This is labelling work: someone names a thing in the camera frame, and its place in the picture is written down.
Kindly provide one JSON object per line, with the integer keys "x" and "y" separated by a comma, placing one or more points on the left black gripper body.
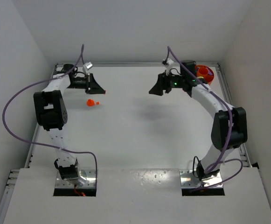
{"x": 88, "y": 83}

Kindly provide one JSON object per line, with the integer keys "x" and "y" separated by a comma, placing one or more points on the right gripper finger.
{"x": 159, "y": 86}
{"x": 159, "y": 91}

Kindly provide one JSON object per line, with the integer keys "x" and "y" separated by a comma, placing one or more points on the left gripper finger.
{"x": 95, "y": 90}
{"x": 92, "y": 81}

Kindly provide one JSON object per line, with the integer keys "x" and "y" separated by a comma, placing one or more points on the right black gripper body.
{"x": 167, "y": 83}

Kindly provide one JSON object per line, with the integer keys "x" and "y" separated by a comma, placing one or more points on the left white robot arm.
{"x": 52, "y": 115}

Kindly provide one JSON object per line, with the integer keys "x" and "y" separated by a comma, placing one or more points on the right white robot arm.
{"x": 229, "y": 129}

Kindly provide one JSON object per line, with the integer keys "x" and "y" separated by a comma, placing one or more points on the orange lego piece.
{"x": 90, "y": 103}

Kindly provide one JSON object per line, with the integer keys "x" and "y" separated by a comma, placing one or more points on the orange round divided container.
{"x": 202, "y": 71}

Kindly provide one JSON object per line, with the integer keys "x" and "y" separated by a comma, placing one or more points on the white front cover board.
{"x": 137, "y": 197}

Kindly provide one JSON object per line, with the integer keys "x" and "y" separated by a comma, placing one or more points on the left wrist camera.
{"x": 87, "y": 67}

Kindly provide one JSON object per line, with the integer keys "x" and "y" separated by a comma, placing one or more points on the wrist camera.
{"x": 169, "y": 64}
{"x": 87, "y": 67}

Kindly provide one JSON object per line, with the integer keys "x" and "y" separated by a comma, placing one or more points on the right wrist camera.
{"x": 169, "y": 64}

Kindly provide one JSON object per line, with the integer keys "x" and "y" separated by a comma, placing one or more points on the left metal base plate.
{"x": 85, "y": 180}

